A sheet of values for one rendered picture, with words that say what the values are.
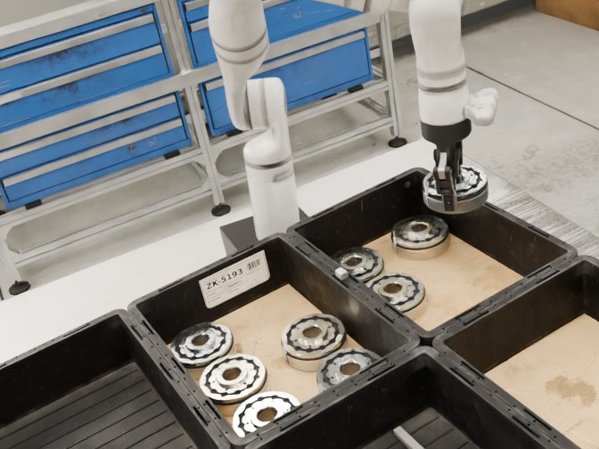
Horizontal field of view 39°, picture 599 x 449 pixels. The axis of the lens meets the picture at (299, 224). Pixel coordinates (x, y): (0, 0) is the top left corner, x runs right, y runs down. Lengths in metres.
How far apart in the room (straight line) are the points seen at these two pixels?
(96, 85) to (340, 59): 0.97
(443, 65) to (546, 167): 2.23
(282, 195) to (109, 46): 1.57
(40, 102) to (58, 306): 1.34
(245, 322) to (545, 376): 0.50
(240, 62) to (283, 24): 1.89
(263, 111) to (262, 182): 0.15
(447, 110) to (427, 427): 0.45
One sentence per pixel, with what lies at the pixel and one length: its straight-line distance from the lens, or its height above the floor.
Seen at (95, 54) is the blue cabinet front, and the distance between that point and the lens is 3.09.
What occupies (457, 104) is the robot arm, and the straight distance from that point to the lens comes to 1.25.
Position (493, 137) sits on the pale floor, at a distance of 3.67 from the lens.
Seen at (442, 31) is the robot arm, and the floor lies 1.29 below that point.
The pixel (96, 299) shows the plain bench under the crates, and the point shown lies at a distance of 1.86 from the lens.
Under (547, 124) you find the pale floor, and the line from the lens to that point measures 3.75.
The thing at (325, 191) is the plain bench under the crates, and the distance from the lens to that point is 2.02.
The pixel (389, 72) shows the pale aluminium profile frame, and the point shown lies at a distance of 3.54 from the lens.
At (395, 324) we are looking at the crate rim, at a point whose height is 0.93.
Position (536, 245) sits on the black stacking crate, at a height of 0.91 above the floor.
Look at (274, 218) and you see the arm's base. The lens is 1.66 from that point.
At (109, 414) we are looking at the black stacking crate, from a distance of 1.37.
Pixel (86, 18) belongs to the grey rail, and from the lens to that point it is 3.04.
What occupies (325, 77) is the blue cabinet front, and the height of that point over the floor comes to 0.40.
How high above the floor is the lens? 1.70
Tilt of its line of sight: 32 degrees down
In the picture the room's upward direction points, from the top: 12 degrees counter-clockwise
